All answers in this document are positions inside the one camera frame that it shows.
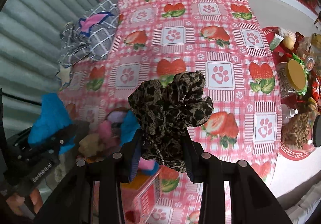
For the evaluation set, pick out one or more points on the grey checked blanket with star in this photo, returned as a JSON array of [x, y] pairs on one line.
[[90, 37]]

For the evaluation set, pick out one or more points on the glass jar with yellow lid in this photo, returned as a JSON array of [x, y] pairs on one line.
[[292, 78]]

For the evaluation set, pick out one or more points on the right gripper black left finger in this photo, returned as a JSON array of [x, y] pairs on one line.
[[72, 200]]

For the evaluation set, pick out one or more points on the white small bottle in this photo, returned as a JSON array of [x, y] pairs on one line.
[[287, 113]]

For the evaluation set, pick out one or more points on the orange pink box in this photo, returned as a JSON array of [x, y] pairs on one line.
[[140, 196]]

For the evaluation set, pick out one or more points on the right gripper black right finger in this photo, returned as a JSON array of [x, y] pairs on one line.
[[251, 200]]

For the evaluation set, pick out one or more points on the blue fuzzy cloth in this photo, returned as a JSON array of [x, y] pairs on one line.
[[128, 128], [53, 118]]

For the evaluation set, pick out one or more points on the cream yellow scrunchie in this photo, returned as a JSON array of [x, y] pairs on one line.
[[91, 145]]

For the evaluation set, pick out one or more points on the leopard print scrunchie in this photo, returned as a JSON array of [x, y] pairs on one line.
[[165, 113]]

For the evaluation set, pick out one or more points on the pink fuzzy scrunchie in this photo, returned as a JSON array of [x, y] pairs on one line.
[[106, 134]]

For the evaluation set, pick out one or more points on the lavender knitted scrunchie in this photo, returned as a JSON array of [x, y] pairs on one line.
[[116, 116]]

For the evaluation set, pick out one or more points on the pink strawberry paw tablecloth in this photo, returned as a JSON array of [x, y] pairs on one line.
[[157, 39]]

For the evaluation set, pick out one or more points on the person's left hand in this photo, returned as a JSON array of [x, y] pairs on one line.
[[15, 201]]

